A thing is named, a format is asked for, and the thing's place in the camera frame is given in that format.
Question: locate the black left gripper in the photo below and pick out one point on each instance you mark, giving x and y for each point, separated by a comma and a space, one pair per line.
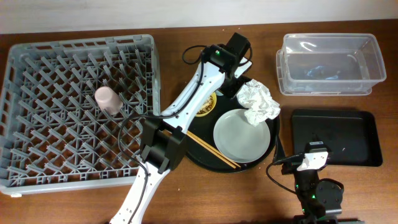
233, 88

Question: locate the yellow bowl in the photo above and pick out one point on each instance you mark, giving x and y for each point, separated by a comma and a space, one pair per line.
208, 106

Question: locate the white paper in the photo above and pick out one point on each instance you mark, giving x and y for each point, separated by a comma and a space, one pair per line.
256, 98

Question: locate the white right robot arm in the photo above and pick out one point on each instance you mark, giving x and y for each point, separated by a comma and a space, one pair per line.
320, 198

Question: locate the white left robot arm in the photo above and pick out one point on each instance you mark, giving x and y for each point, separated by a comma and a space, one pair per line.
163, 140

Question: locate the grey dishwasher rack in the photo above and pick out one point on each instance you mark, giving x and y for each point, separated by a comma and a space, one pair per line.
54, 137

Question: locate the round black tray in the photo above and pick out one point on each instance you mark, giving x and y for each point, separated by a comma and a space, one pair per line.
201, 146

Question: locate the grey round plate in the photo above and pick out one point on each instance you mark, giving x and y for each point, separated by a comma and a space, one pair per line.
238, 140

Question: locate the upper wooden chopstick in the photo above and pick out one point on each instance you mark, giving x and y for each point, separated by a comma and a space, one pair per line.
214, 148

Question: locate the wooden chopstick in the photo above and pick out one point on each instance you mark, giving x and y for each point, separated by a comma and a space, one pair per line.
214, 148
211, 151

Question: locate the clear plastic bin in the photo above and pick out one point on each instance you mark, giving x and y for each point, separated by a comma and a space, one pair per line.
328, 64

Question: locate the lower wooden chopstick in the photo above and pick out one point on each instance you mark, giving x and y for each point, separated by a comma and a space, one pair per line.
211, 151

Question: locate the pink plastic cup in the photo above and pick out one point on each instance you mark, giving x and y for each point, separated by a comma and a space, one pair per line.
108, 100

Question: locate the black rectangular tray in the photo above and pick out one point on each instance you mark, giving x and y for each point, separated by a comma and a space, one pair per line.
350, 135

